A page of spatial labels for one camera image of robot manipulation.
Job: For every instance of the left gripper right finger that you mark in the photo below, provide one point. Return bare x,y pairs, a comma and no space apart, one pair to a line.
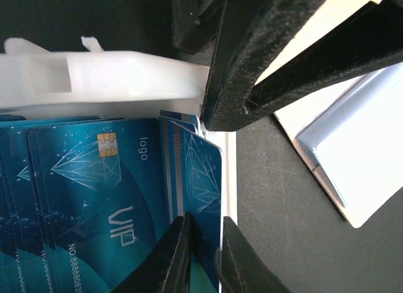
238,266

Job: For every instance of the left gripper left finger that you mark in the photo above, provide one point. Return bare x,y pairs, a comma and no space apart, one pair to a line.
168,266

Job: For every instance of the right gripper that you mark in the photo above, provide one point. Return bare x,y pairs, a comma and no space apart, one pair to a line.
252,34

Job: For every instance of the blue VIP card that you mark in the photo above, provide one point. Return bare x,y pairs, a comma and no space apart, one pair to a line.
198,171

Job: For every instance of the tan leather card holder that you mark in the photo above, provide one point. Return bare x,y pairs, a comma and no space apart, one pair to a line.
350,137

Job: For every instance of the blue card stack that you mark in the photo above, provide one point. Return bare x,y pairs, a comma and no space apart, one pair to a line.
85,200

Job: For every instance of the white bin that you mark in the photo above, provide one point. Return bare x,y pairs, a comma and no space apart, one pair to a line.
37,84

